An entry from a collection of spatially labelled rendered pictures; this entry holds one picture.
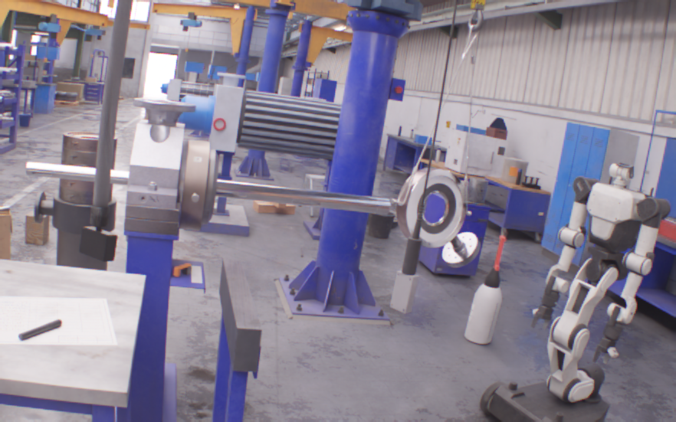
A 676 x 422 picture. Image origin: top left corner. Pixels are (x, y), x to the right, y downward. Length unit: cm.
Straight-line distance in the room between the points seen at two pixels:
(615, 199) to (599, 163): 416
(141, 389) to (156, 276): 49
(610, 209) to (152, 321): 211
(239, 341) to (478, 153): 767
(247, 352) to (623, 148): 602
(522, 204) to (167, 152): 657
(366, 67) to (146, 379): 260
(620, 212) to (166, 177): 202
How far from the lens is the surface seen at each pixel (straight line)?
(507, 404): 309
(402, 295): 183
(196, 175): 222
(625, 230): 287
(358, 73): 402
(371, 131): 402
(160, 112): 230
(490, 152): 913
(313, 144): 600
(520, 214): 825
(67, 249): 385
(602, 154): 697
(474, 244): 286
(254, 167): 950
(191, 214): 226
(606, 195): 287
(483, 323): 414
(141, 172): 216
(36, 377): 131
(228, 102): 579
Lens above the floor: 154
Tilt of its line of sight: 13 degrees down
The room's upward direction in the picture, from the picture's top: 9 degrees clockwise
